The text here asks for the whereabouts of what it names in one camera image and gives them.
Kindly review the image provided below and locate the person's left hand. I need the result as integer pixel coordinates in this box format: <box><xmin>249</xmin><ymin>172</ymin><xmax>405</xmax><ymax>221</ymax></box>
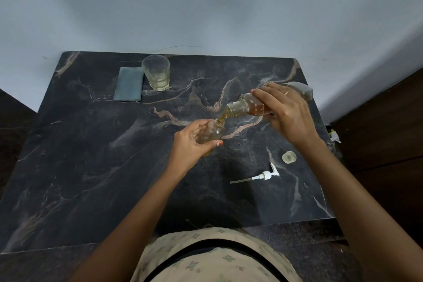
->
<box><xmin>166</xmin><ymin>119</ymin><xmax>224</xmax><ymax>177</ymax></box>

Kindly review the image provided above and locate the person's right hand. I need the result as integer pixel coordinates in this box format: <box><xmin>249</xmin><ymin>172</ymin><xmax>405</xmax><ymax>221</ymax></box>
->
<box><xmin>250</xmin><ymin>82</ymin><xmax>323</xmax><ymax>153</ymax></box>

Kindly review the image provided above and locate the small clear pump bottle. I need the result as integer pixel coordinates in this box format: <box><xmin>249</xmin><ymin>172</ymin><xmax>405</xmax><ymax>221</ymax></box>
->
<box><xmin>197</xmin><ymin>118</ymin><xmax>226</xmax><ymax>157</ymax></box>

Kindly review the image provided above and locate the mouthwash bottle with blue label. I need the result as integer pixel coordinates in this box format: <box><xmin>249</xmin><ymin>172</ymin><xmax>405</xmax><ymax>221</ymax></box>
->
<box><xmin>226</xmin><ymin>81</ymin><xmax>314</xmax><ymax>118</ymax></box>

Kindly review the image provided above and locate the white pump dispenser head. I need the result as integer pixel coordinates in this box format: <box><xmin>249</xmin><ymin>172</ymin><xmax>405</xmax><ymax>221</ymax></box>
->
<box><xmin>230</xmin><ymin>162</ymin><xmax>281</xmax><ymax>185</ymax></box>

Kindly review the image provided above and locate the person's right forearm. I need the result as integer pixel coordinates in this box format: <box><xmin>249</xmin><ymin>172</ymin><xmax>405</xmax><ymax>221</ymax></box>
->
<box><xmin>297</xmin><ymin>139</ymin><xmax>423</xmax><ymax>282</ymax></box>

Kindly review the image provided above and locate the person's left forearm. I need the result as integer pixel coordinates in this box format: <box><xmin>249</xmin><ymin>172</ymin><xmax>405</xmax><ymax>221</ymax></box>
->
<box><xmin>68</xmin><ymin>165</ymin><xmax>186</xmax><ymax>282</ymax></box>

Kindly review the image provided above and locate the clear drinking glass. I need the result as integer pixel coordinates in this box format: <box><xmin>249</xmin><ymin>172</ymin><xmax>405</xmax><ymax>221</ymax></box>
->
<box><xmin>141</xmin><ymin>54</ymin><xmax>171</xmax><ymax>92</ymax></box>

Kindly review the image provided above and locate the grey-blue folded cloth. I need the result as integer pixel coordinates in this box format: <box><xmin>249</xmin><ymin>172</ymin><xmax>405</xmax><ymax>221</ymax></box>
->
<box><xmin>113</xmin><ymin>67</ymin><xmax>145</xmax><ymax>102</ymax></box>

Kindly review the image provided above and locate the black marble table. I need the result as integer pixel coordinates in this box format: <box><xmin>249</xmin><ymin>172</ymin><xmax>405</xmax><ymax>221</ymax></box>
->
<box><xmin>0</xmin><ymin>51</ymin><xmax>336</xmax><ymax>255</ymax></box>

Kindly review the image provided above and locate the dark wooden cabinet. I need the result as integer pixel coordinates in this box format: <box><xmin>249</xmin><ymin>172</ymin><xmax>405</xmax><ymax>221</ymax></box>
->
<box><xmin>330</xmin><ymin>67</ymin><xmax>423</xmax><ymax>246</ymax></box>

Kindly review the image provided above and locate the beige patterned clothing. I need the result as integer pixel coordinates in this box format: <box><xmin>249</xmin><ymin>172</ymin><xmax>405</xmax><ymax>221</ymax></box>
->
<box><xmin>130</xmin><ymin>227</ymin><xmax>303</xmax><ymax>282</ymax></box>

